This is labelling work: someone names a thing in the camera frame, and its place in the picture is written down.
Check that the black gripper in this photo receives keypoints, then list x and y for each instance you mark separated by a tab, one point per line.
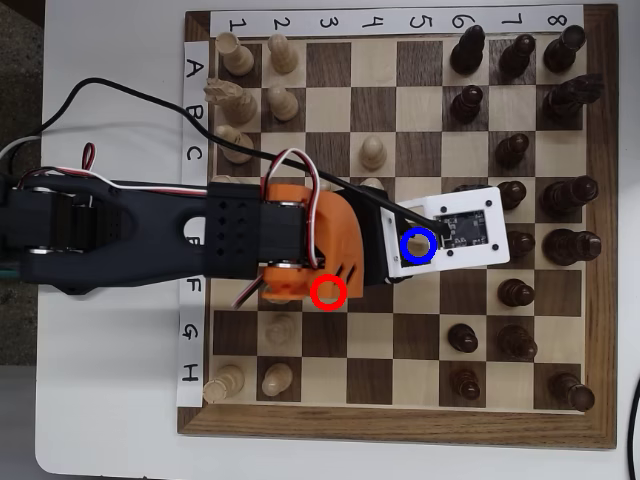
371	236

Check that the white pawn being moved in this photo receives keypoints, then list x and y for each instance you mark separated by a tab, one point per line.
417	246

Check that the black and orange robot arm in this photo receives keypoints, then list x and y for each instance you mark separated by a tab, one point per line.
150	235

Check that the light wooden pawn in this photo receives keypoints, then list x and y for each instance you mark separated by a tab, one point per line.
277	380
372	182
282	104
373	152
281	330
283	57

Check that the dark wooden knight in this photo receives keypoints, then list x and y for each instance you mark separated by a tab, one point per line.
566	102
465	188

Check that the dark wooden pawn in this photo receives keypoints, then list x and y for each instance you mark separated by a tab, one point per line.
463	338
516	293
466	106
512	195
511	150
516	57
466	385
521	246

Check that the light wooden bishop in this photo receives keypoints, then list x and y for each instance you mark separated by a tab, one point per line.
231	134

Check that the dark wooden bishop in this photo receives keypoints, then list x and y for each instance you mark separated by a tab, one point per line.
516	342
466	55

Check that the light wooden knight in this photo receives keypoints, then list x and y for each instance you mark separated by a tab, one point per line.
239	105

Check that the wooden chessboard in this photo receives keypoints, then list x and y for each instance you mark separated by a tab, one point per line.
370	427

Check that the dark wooden king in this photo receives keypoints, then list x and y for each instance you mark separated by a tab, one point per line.
568	246

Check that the dark wooden queen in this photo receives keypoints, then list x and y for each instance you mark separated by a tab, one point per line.
566	196

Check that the light wooden rook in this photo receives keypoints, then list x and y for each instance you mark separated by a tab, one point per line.
236	57
226	382

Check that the white paper strip with letters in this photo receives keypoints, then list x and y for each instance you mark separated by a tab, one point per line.
197	350

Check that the white paper strip with numbers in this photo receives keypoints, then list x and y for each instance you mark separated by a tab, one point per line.
300	22

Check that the dark wooden rook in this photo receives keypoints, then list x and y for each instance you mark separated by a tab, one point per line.
571	392
561	52

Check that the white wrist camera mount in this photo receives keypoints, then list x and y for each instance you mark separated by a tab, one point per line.
470	256

